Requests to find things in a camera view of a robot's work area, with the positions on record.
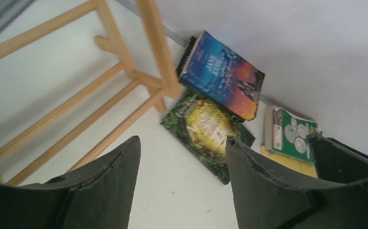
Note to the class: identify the wooden book rack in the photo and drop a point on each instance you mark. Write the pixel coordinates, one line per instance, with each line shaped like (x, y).
(167, 85)

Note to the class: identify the blue Jane Eyre book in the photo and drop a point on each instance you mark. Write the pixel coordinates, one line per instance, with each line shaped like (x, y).
(217, 72)

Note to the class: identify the Alice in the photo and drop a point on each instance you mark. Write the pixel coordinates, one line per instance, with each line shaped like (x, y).
(202, 128)

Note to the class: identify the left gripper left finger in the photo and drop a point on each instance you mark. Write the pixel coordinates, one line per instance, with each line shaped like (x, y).
(98, 195)

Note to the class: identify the green Macmillan book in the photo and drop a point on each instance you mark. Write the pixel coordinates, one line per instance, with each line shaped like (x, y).
(286, 133)

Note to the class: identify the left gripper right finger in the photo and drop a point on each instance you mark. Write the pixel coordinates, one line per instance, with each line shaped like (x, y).
(268, 195)

